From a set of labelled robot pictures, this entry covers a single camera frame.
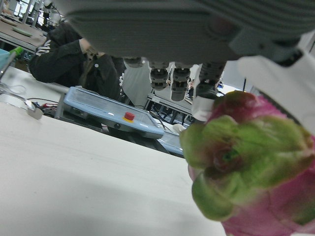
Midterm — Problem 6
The left dexterous robot hand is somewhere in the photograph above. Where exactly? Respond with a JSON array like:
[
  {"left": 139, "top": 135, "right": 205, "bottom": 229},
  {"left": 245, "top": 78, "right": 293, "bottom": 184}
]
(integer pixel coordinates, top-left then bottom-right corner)
[{"left": 53, "top": 0, "right": 315, "bottom": 133}]

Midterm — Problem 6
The pink green dragon fruit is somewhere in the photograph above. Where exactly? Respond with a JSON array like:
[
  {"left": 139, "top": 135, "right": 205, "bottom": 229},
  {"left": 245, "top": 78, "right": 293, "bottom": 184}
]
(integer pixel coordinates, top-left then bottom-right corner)
[{"left": 179, "top": 89, "right": 315, "bottom": 236}]

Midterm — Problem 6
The blue teach pendant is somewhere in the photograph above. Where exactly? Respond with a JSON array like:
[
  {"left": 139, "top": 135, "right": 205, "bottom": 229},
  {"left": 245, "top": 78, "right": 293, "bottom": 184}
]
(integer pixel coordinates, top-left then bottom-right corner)
[{"left": 63, "top": 86, "right": 165, "bottom": 140}]

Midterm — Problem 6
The person in black jacket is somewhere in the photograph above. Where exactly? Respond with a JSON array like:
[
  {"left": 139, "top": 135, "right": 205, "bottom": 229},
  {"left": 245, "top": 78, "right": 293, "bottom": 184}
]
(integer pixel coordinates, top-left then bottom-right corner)
[{"left": 29, "top": 22, "right": 127, "bottom": 101}]

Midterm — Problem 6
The metal spoon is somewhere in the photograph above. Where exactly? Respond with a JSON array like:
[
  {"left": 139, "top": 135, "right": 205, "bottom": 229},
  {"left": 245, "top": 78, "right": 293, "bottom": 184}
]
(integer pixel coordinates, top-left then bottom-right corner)
[{"left": 9, "top": 92, "right": 44, "bottom": 120}]

